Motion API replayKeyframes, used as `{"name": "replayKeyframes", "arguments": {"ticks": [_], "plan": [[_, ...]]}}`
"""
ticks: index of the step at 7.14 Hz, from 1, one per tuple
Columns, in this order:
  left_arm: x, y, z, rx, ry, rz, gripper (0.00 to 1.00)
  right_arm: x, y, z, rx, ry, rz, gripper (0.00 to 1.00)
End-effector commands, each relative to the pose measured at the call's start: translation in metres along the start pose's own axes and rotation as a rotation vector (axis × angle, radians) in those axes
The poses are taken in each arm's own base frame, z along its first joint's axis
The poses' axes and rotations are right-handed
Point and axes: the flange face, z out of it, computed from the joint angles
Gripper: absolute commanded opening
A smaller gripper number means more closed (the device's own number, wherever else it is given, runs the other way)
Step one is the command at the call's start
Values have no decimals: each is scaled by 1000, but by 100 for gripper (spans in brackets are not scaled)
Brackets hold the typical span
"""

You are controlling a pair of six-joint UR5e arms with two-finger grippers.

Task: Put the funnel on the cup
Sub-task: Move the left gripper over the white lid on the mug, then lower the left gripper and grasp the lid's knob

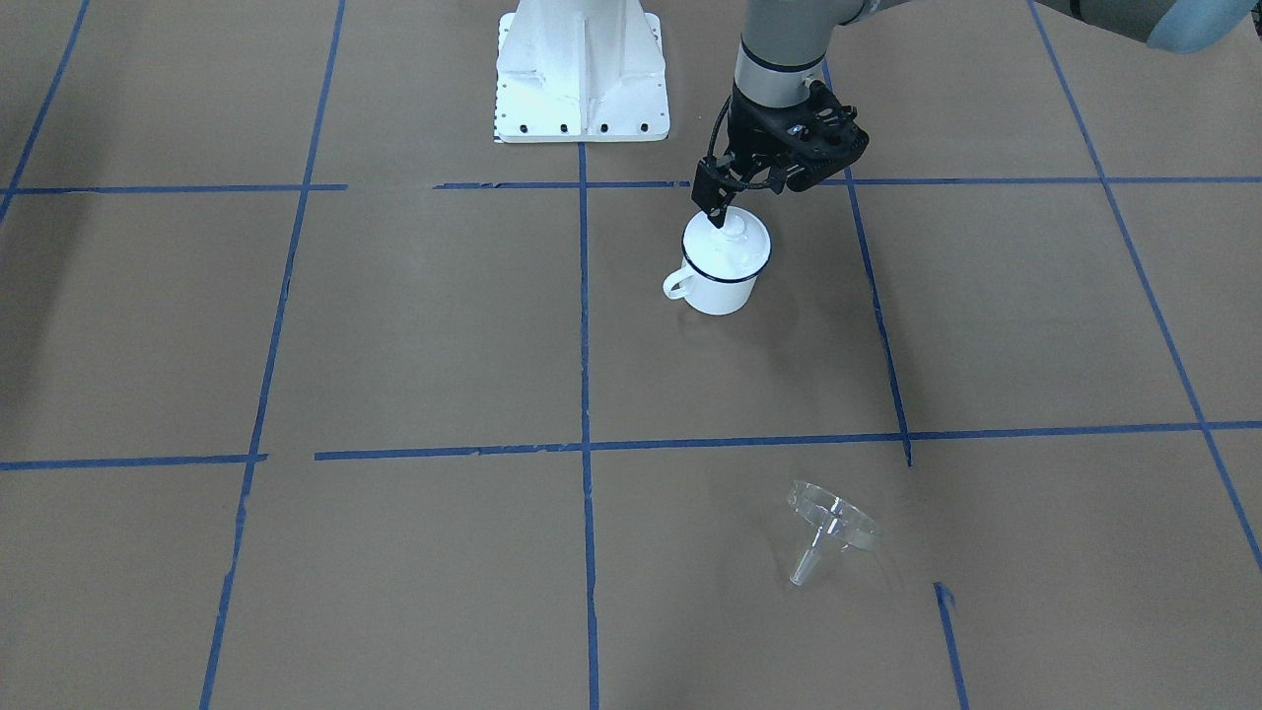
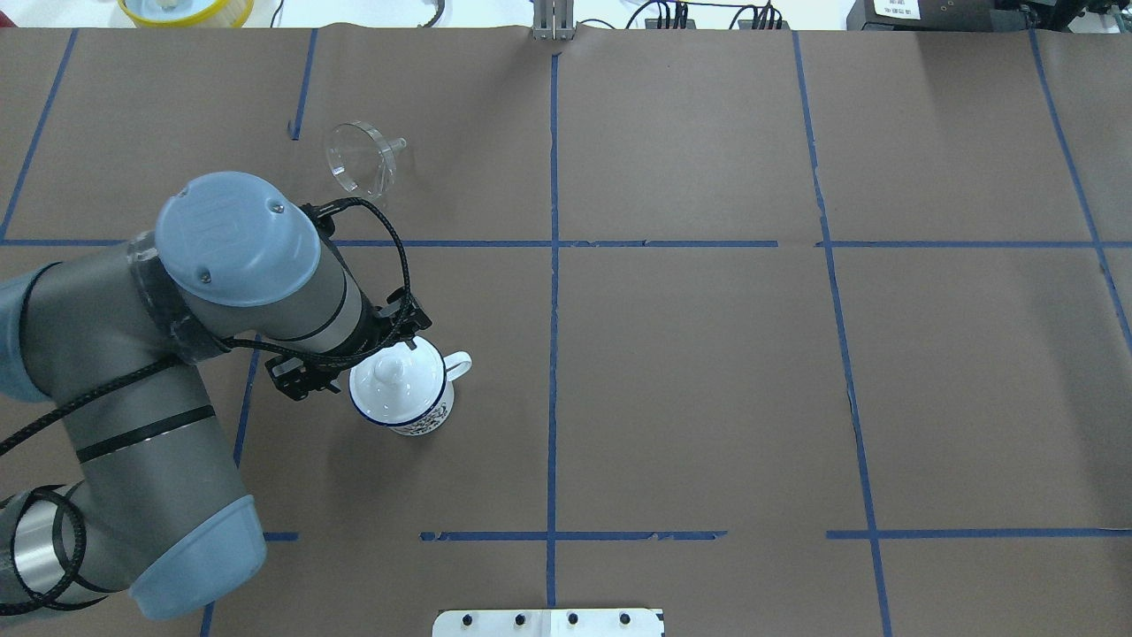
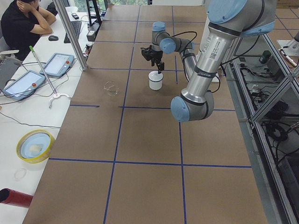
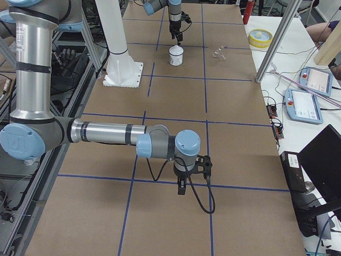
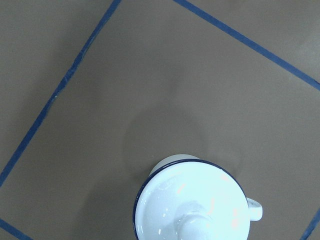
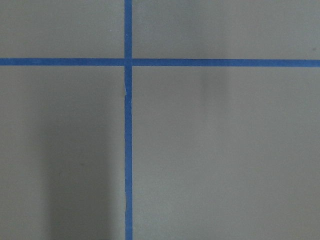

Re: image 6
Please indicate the brown paper table cover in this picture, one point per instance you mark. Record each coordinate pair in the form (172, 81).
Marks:
(219, 153)

